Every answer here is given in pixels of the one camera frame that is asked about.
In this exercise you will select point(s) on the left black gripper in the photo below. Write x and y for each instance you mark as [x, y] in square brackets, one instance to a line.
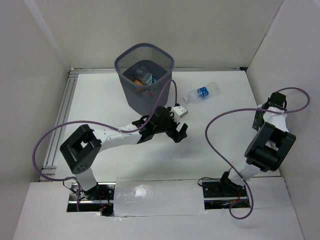
[172, 127]

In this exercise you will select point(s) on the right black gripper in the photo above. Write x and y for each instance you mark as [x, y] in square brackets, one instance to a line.
[258, 120]

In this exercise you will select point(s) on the crushed bottle green label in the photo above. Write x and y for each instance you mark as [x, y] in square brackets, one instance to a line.
[142, 74]

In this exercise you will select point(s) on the orange juice bottle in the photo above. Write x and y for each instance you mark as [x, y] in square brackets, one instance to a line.
[138, 82]

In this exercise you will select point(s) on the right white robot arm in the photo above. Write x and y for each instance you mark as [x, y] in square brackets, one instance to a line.
[268, 148]

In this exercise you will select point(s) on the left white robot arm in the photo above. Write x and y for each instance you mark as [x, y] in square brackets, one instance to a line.
[83, 145]

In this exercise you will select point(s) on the grey mesh waste bin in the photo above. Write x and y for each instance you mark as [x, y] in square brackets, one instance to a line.
[142, 98]

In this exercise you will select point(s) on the clear bottle blue label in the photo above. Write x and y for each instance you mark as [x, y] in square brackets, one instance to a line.
[202, 93]

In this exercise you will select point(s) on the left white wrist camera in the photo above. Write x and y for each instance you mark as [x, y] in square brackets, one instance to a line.
[179, 112]

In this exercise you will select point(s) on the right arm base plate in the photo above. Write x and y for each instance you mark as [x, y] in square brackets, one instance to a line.
[216, 197]

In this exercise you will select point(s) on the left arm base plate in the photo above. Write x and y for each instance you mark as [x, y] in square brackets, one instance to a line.
[99, 199]

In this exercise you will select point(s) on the aluminium frame rail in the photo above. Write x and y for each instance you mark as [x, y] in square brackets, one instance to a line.
[97, 95]

